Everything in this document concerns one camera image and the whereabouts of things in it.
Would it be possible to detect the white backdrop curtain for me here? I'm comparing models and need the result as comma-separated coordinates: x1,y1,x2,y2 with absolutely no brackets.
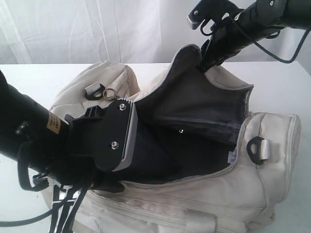
0,0,311,66

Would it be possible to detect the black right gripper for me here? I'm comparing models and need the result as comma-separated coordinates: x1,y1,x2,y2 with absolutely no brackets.
198,14,245,72

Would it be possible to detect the cream fabric duffel bag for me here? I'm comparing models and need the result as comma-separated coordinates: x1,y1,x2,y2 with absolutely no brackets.
50,45,301,233

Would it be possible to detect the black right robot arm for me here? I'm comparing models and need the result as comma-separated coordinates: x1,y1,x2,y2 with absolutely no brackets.
193,0,311,72

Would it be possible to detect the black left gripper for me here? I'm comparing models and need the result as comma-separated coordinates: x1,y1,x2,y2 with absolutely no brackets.
48,105,110,233

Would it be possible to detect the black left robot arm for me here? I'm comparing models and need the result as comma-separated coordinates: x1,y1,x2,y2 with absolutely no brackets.
0,75,111,233

